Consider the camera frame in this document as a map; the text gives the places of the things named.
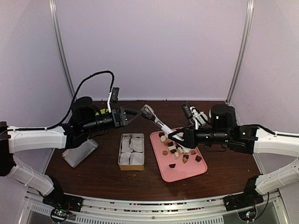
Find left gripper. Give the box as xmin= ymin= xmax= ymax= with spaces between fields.
xmin=82 ymin=106 xmax=142 ymax=134

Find left aluminium frame post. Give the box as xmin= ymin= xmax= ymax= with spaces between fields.
xmin=48 ymin=0 xmax=78 ymax=105

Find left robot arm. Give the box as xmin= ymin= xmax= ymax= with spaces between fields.
xmin=0 ymin=97 xmax=141 ymax=207

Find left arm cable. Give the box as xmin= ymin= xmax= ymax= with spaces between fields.
xmin=46 ymin=70 xmax=116 ymax=131

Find aluminium frame post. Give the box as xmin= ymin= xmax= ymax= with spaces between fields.
xmin=226 ymin=0 xmax=255 ymax=105
xmin=48 ymin=0 xmax=78 ymax=105

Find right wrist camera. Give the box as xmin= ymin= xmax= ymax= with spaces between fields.
xmin=182 ymin=104 xmax=200 ymax=130

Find dark square chocolate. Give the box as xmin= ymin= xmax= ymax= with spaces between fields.
xmin=195 ymin=155 xmax=202 ymax=162

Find beige bear tin lid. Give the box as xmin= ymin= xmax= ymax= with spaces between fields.
xmin=62 ymin=140 xmax=99 ymax=168

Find white square chocolate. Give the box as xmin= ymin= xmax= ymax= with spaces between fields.
xmin=168 ymin=145 xmax=176 ymax=151

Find green bowl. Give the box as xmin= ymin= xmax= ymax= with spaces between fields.
xmin=95 ymin=108 xmax=109 ymax=116

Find right aluminium frame post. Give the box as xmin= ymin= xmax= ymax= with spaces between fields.
xmin=226 ymin=0 xmax=255 ymax=105

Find beige tin box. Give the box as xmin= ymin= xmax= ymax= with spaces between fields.
xmin=118 ymin=133 xmax=145 ymax=171

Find light blue bowl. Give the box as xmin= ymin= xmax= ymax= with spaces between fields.
xmin=190 ymin=112 xmax=208 ymax=127

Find metal tongs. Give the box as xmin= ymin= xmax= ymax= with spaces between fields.
xmin=141 ymin=105 xmax=174 ymax=134

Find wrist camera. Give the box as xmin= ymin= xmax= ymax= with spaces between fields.
xmin=107 ymin=87 xmax=120 ymax=112
xmin=182 ymin=104 xmax=200 ymax=130

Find front aluminium rail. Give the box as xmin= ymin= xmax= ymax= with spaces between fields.
xmin=23 ymin=193 xmax=288 ymax=224

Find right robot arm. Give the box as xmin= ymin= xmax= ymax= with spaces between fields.
xmin=168 ymin=104 xmax=299 ymax=210

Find pink tray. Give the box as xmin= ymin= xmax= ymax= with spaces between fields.
xmin=150 ymin=131 xmax=207 ymax=182

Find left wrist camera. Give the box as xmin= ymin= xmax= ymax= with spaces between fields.
xmin=107 ymin=87 xmax=120 ymax=112

